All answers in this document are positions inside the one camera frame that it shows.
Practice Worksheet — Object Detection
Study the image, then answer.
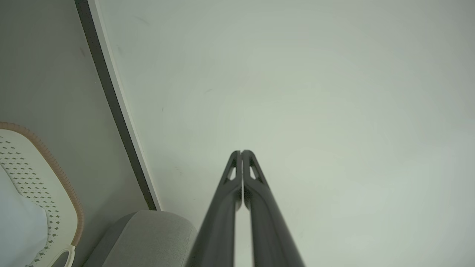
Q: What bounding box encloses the white garment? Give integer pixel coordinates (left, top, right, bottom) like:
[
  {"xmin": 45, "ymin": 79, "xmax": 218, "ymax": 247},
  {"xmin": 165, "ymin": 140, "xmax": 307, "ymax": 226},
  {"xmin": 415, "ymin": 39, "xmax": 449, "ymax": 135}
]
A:
[{"xmin": 0, "ymin": 165, "xmax": 49, "ymax": 267}]

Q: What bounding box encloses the dark grey baseboard strip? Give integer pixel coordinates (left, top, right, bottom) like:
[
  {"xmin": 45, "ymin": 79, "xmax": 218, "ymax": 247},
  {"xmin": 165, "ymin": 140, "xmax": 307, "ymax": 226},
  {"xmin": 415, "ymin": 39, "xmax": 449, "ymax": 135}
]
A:
[{"xmin": 74, "ymin": 0, "xmax": 161, "ymax": 211}]

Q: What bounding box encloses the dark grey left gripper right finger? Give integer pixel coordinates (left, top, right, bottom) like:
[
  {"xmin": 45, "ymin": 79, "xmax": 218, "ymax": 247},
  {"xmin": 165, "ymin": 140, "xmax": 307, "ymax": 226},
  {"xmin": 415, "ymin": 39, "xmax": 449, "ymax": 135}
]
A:
[{"xmin": 242, "ymin": 150, "xmax": 305, "ymax": 267}]

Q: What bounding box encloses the grey fabric cushion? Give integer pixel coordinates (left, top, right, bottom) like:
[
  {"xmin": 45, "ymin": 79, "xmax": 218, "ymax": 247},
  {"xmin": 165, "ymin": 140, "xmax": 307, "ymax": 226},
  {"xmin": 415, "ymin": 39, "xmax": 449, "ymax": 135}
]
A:
[{"xmin": 83, "ymin": 210, "xmax": 197, "ymax": 267}]

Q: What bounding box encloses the white perforated laundry basket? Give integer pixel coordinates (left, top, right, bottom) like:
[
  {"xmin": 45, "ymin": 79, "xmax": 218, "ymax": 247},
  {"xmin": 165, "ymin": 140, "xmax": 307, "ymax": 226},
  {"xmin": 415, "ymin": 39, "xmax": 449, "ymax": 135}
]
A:
[{"xmin": 0, "ymin": 122, "xmax": 84, "ymax": 267}]

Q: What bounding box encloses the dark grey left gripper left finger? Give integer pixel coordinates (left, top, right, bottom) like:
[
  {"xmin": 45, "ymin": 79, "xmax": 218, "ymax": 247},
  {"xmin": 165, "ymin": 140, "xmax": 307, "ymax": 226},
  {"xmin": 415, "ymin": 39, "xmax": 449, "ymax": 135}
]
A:
[{"xmin": 186, "ymin": 150, "xmax": 243, "ymax": 267}]

